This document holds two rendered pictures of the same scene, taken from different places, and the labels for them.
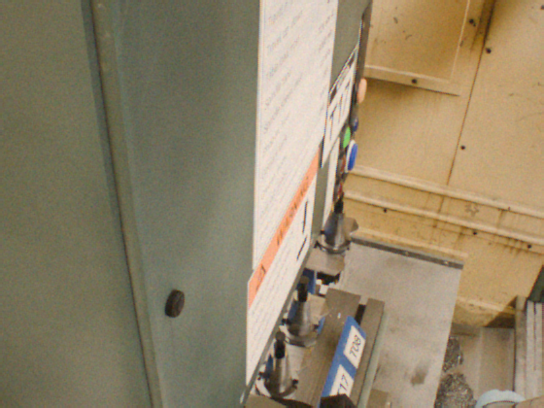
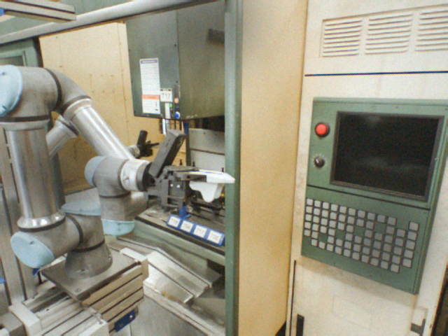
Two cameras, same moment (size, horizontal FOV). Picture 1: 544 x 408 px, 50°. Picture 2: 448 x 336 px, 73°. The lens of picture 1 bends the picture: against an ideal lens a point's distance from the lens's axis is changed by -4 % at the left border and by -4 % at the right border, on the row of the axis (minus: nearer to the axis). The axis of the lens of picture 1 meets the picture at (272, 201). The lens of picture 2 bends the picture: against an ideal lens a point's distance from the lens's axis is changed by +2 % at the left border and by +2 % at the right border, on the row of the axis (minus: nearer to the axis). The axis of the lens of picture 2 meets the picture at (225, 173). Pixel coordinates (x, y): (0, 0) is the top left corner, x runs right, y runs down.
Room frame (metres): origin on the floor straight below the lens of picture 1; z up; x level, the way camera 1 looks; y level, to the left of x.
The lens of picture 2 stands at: (1.41, -1.61, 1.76)
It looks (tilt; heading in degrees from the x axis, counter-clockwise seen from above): 16 degrees down; 111
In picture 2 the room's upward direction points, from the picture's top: straight up
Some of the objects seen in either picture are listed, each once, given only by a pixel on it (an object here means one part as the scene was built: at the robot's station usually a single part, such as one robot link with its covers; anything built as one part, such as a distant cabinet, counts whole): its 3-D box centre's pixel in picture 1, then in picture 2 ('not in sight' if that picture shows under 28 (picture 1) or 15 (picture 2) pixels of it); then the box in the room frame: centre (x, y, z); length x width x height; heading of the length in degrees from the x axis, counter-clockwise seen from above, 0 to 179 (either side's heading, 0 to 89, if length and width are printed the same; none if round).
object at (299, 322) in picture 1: (300, 311); not in sight; (0.62, -0.05, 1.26); 0.04 x 0.04 x 0.07
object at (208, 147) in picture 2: not in sight; (212, 161); (0.45, 0.63, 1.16); 0.48 x 0.05 x 0.51; 163
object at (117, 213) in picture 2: not in sight; (121, 208); (0.91, -1.04, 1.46); 0.11 x 0.08 x 0.11; 89
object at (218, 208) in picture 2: not in sight; (206, 207); (0.58, 0.19, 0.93); 0.26 x 0.05 x 0.06; 168
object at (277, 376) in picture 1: (278, 365); not in sight; (0.51, -0.02, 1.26); 0.04 x 0.04 x 0.07
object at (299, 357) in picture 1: (288, 356); not in sight; (0.57, -0.04, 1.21); 0.07 x 0.05 x 0.01; 73
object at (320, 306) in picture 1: (308, 305); not in sight; (0.67, -0.07, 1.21); 0.07 x 0.05 x 0.01; 73
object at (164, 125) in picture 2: not in sight; (170, 124); (0.32, 0.20, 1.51); 0.16 x 0.16 x 0.12
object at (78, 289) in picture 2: not in sight; (85, 275); (0.64, -0.94, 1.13); 0.36 x 0.22 x 0.06; 75
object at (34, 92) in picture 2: not in sight; (34, 171); (0.64, -1.05, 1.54); 0.15 x 0.12 x 0.55; 89
